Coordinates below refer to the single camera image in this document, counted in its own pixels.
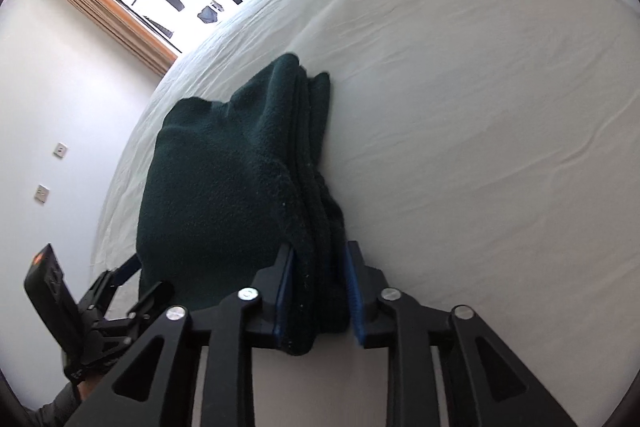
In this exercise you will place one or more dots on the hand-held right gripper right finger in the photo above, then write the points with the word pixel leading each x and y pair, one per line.
pixel 355 297

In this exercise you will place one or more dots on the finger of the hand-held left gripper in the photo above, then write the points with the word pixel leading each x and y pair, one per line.
pixel 152 302
pixel 122 271

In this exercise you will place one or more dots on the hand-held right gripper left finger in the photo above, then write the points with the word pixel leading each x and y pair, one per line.
pixel 284 297

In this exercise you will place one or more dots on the dark green knit sweater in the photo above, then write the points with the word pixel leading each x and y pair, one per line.
pixel 225 187

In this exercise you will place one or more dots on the person's left forearm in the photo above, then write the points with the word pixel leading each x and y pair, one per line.
pixel 55 409

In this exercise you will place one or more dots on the bed with white sheet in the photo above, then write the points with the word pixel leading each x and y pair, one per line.
pixel 475 107

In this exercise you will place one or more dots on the beige curtain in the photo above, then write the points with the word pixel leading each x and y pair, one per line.
pixel 115 22

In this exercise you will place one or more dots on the small dark hanging garment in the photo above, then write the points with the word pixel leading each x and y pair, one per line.
pixel 209 13

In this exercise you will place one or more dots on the white wall socket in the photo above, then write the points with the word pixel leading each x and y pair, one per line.
pixel 42 193
pixel 60 150

